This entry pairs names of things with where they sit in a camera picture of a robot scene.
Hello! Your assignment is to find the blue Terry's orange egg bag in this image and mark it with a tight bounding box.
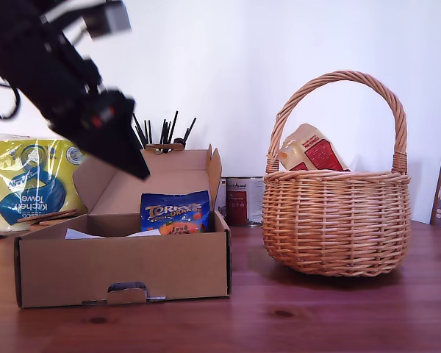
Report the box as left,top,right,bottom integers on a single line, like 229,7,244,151
139,190,211,236

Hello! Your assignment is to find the red chocolate bunnies bag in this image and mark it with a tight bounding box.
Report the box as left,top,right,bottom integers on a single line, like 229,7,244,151
278,123,354,172

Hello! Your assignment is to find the open brown cardboard box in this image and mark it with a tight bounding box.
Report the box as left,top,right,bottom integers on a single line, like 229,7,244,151
13,144,232,310

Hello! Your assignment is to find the bunch of black sticks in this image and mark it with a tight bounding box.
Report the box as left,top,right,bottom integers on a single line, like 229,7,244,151
132,110,198,146

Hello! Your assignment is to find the wooden stick holder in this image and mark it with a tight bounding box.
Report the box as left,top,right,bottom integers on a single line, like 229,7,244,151
145,143,187,154

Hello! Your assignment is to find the brown cork coaster stack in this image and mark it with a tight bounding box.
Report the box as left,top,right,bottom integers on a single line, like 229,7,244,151
16,208,78,226

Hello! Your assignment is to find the yellow blue kitchen towel pack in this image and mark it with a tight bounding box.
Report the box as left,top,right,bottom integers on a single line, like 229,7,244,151
0,134,93,232

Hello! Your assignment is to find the white label tin can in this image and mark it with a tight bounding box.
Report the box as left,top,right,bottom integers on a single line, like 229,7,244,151
218,178,229,221

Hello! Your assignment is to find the red label tin can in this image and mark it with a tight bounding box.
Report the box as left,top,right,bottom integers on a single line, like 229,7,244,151
224,176,265,227

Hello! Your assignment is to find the woven wicker basket with handle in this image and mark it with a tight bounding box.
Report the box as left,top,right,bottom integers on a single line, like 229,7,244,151
261,70,412,277

